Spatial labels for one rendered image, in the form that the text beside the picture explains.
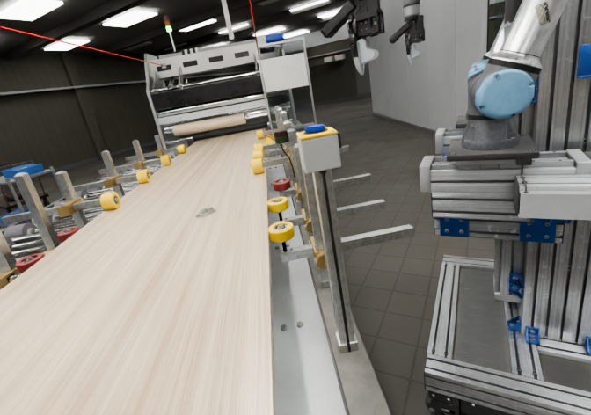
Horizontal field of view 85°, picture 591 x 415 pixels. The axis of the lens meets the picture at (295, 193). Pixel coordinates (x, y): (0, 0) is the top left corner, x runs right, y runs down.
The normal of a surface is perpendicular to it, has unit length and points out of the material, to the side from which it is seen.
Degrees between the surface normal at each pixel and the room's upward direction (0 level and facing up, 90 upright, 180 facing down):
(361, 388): 0
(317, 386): 0
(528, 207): 90
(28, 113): 90
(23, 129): 90
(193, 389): 0
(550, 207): 90
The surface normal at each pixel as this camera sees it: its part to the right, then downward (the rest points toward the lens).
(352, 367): -0.17, -0.93
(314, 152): 0.09, 0.31
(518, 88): -0.37, 0.48
